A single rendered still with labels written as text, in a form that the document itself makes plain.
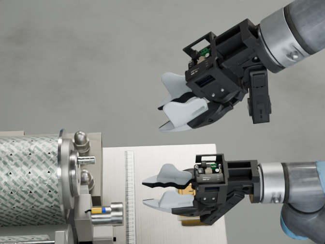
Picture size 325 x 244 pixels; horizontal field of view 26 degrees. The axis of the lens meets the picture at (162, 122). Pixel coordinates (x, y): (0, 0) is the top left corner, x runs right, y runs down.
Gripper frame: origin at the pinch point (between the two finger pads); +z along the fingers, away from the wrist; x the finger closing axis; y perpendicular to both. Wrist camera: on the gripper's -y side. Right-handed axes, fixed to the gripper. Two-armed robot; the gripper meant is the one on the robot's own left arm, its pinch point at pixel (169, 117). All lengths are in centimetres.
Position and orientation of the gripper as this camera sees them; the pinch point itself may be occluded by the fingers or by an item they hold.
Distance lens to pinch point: 107.0
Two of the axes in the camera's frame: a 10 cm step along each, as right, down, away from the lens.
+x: 0.5, 7.7, -6.3
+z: -7.7, 4.4, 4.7
